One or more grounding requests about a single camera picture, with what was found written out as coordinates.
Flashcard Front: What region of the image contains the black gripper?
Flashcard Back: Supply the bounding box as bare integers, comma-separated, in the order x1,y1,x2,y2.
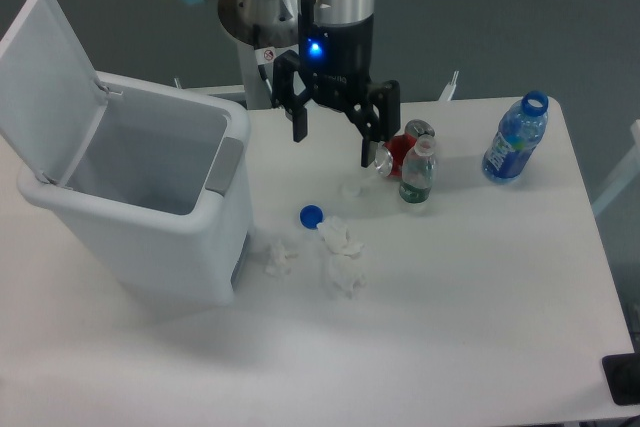
272,0,401,168

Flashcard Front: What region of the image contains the white trash can lid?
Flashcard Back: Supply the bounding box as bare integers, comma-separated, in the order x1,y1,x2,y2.
1,0,109,186

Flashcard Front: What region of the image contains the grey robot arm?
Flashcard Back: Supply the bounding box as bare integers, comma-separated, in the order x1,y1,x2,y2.
183,0,400,167

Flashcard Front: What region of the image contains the crushed red soda can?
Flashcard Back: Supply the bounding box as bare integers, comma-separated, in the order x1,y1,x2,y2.
374,119,435,178

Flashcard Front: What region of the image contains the clear white bottle cap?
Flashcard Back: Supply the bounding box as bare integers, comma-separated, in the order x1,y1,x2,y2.
340,182,362,198

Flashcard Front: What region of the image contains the blue bottle cap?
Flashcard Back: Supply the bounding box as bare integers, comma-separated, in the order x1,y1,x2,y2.
299,204,324,230

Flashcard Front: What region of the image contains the white trash can body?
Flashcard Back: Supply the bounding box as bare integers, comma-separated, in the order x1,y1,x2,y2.
17,73,253,305

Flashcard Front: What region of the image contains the small clear green-label bottle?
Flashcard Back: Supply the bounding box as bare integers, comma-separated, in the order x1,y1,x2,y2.
399,134,436,204

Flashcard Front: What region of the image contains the upper crumpled white tissue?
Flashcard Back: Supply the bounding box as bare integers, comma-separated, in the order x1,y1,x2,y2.
317,216,364,257

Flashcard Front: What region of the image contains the small crumpled white tissue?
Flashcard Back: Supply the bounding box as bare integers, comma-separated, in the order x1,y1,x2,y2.
264,240,298,278

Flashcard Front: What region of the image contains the lower crumpled white tissue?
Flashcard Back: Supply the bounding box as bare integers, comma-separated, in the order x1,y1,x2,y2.
326,254,367,298

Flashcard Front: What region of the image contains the blue plastic drink bottle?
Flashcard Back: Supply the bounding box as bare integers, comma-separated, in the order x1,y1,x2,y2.
482,90,549,184

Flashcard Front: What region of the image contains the black device at edge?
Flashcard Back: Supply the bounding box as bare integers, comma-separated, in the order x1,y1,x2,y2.
602,353,639,406

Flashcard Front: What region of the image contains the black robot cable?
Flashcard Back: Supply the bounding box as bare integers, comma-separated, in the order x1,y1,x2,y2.
252,21,277,109

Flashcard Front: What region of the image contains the white frame at right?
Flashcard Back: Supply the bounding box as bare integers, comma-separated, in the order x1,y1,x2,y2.
591,120,639,217

